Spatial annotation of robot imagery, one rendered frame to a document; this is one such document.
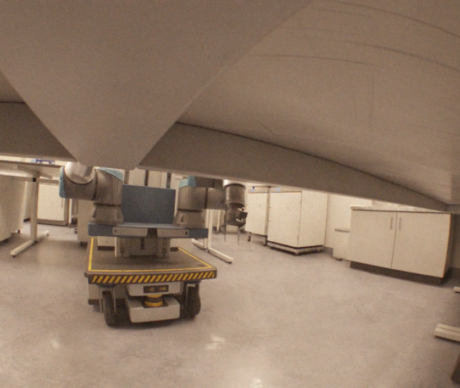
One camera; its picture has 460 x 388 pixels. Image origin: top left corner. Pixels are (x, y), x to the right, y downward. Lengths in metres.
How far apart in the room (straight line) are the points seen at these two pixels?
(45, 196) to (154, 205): 3.65
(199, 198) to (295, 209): 2.20
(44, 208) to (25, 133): 4.63
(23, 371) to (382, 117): 1.13
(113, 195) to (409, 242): 2.51
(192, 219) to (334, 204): 2.79
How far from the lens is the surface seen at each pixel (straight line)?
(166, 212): 1.37
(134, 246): 1.44
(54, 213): 4.76
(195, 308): 1.32
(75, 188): 1.10
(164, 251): 1.44
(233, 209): 0.82
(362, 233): 2.76
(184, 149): 0.19
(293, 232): 3.31
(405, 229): 2.56
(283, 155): 0.24
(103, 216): 1.15
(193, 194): 1.26
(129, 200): 1.32
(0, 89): 0.19
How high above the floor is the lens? 0.67
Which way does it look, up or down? 3 degrees up
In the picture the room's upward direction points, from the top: 4 degrees clockwise
